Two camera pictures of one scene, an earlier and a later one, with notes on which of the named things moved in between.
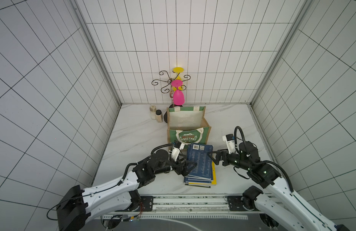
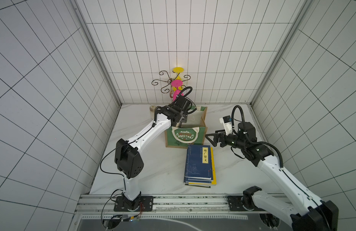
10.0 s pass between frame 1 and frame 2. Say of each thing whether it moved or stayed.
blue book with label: moved
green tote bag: stayed
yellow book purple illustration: stayed
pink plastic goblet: stayed
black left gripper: moved
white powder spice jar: stayed
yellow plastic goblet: stayed
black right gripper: moved
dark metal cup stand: stayed
